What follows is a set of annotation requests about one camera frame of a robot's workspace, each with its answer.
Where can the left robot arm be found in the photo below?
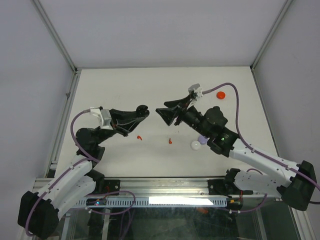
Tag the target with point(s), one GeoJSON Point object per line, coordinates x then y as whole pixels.
{"type": "Point", "coordinates": [40, 212]}

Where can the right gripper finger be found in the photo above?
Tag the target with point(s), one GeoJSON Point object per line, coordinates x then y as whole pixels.
{"type": "Point", "coordinates": [173, 103]}
{"type": "Point", "coordinates": [168, 114]}

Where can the aluminium frame post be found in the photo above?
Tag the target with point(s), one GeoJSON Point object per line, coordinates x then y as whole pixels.
{"type": "Point", "coordinates": [53, 33]}
{"type": "Point", "coordinates": [272, 31]}

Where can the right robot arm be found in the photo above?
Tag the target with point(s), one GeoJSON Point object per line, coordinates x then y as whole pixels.
{"type": "Point", "coordinates": [293, 182]}

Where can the purple charging case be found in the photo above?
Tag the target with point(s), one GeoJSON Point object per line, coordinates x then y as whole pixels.
{"type": "Point", "coordinates": [202, 140]}

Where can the left aluminium frame post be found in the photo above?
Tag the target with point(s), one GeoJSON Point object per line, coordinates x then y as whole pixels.
{"type": "Point", "coordinates": [53, 33]}

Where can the white slotted cable duct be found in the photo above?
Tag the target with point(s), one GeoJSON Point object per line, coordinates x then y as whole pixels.
{"type": "Point", "coordinates": [152, 202]}

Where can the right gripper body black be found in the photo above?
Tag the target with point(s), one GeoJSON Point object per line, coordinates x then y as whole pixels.
{"type": "Point", "coordinates": [185, 112]}

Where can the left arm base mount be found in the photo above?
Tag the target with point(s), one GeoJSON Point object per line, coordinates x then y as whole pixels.
{"type": "Point", "coordinates": [105, 186]}

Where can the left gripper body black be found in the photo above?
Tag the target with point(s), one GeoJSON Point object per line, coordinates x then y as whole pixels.
{"type": "Point", "coordinates": [114, 124]}

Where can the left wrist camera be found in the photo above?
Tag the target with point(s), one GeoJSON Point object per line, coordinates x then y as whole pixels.
{"type": "Point", "coordinates": [104, 117]}

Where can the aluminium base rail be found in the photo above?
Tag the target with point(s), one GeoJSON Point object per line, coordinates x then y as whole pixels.
{"type": "Point", "coordinates": [192, 186]}

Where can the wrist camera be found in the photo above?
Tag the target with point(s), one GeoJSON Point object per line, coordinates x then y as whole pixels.
{"type": "Point", "coordinates": [195, 91]}
{"type": "Point", "coordinates": [104, 117]}

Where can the orange round case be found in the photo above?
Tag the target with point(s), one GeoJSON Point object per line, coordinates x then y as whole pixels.
{"type": "Point", "coordinates": [221, 95]}

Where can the right aluminium frame post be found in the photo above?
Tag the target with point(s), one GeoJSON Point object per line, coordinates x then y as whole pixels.
{"type": "Point", "coordinates": [272, 31]}

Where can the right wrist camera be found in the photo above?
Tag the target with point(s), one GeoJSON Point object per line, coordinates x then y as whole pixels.
{"type": "Point", "coordinates": [195, 91]}

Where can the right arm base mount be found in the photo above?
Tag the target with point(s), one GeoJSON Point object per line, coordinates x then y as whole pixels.
{"type": "Point", "coordinates": [217, 187]}

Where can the white charging case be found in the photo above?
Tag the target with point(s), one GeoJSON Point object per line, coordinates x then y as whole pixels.
{"type": "Point", "coordinates": [195, 145]}

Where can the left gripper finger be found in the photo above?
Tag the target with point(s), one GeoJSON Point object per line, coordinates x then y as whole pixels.
{"type": "Point", "coordinates": [126, 116]}
{"type": "Point", "coordinates": [127, 127]}

